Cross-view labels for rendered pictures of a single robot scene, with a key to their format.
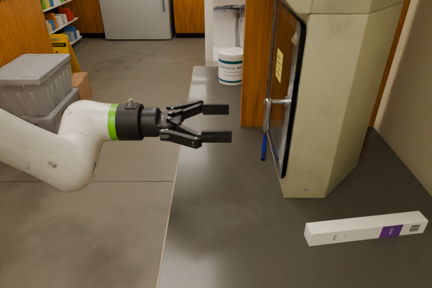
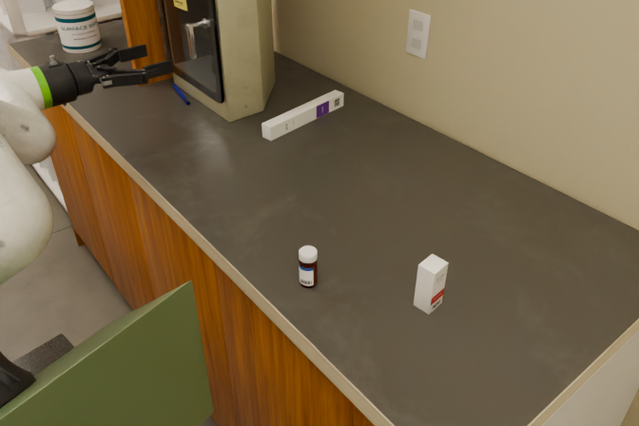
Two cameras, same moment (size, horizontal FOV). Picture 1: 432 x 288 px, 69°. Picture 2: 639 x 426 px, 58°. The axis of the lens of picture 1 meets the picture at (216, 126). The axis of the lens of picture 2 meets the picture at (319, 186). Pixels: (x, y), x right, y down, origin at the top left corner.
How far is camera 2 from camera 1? 0.80 m
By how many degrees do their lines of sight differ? 33
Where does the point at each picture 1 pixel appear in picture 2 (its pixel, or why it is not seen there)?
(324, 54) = not seen: outside the picture
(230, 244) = (208, 163)
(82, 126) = (17, 93)
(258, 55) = not seen: outside the picture
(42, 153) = (12, 117)
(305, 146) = (235, 61)
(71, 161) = (37, 122)
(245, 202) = (198, 136)
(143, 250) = (33, 339)
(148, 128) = (84, 81)
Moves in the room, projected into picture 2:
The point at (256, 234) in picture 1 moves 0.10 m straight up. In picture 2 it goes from (224, 150) to (221, 114)
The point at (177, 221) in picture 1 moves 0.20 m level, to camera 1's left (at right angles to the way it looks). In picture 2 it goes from (146, 169) to (61, 200)
